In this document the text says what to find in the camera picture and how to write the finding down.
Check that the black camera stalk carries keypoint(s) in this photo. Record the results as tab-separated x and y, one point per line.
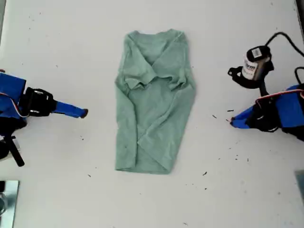
16	154
237	76

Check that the silver black camera box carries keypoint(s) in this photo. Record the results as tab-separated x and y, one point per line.
253	64

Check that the green t-shirt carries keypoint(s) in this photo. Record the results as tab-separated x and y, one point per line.
156	114

